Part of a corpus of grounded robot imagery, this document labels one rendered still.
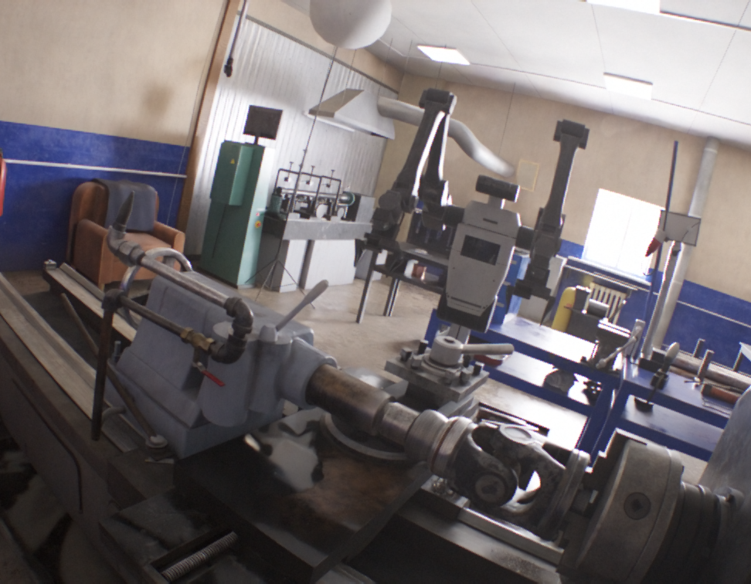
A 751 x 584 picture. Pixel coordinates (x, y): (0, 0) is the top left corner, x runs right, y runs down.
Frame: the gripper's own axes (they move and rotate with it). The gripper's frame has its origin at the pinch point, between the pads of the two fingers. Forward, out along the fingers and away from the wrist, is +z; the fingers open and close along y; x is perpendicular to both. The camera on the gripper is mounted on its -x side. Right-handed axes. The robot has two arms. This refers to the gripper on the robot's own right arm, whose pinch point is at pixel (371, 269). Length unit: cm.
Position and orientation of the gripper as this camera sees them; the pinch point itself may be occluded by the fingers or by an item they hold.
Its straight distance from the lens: 140.6
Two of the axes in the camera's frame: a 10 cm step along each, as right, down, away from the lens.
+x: 1.9, 3.8, 9.1
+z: -3.8, 8.8, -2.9
